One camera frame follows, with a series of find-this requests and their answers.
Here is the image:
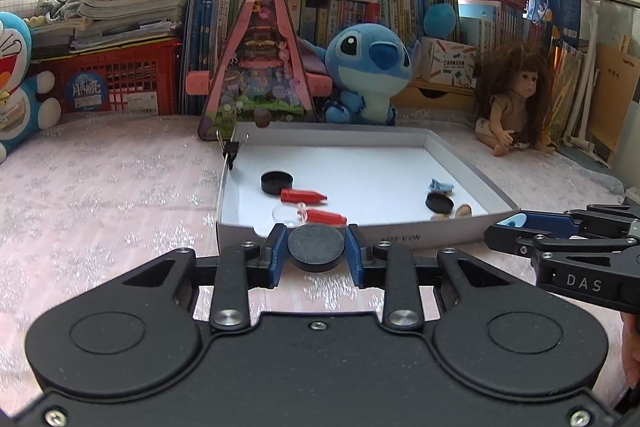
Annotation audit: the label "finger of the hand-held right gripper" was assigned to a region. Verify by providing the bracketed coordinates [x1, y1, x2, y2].
[565, 203, 640, 223]
[483, 212, 634, 254]

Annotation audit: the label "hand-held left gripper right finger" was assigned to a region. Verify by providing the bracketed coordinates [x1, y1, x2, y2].
[344, 223, 510, 334]

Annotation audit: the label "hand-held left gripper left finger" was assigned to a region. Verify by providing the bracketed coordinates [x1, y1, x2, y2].
[120, 223, 291, 334]

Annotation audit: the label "thick black disc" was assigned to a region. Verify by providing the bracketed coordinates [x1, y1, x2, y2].
[287, 224, 349, 273]

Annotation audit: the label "clear plastic piece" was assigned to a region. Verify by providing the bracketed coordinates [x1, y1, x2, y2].
[272, 201, 311, 226]

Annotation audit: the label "red crayon-shaped piece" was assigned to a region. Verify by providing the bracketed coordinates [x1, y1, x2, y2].
[279, 188, 329, 204]
[304, 208, 348, 226]

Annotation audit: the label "black plastic bottle cap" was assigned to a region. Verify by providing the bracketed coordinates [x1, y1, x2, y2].
[260, 170, 295, 196]

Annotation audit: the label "white cardboard box tray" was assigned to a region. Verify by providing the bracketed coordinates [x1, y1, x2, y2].
[215, 122, 521, 251]

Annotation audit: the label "black round lid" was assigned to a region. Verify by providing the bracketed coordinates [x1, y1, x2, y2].
[424, 192, 455, 214]

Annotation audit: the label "person's right hand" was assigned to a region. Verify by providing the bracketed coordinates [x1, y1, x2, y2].
[621, 312, 640, 389]

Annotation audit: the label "small black binder clip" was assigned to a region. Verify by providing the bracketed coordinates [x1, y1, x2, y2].
[215, 130, 250, 170]

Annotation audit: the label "brown paper envelope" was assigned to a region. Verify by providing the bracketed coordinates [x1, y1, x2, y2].
[587, 44, 640, 154]

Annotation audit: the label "long-haired baby doll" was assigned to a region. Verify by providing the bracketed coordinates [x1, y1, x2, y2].
[473, 44, 557, 157]

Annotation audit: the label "colourful thin picture books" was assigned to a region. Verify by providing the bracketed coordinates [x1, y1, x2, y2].
[547, 39, 584, 144]

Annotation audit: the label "wooden drawer shelf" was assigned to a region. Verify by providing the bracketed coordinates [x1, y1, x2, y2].
[392, 79, 479, 112]

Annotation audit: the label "pink snowflake tablecloth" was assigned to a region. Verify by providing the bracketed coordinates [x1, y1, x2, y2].
[0, 108, 628, 408]

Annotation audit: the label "blue alien plush toy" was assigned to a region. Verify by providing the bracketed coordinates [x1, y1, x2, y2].
[299, 22, 422, 126]

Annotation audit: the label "white printed carton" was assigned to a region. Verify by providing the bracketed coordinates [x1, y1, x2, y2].
[419, 37, 479, 88]

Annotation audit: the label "pink triangular miniature house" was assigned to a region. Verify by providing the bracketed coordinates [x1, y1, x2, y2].
[184, 0, 334, 141]

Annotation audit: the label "blue paper bag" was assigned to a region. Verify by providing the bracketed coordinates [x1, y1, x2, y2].
[524, 0, 584, 50]

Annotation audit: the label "upright blue books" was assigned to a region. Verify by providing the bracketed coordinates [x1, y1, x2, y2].
[182, 0, 234, 116]

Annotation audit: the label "large red plastic crate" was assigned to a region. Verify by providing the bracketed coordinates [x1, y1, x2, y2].
[29, 39, 184, 116]

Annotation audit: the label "row of upright books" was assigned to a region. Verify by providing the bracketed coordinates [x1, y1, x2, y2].
[279, 0, 532, 58]

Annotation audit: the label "blue robot cat plush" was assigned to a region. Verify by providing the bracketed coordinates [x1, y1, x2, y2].
[0, 11, 62, 164]

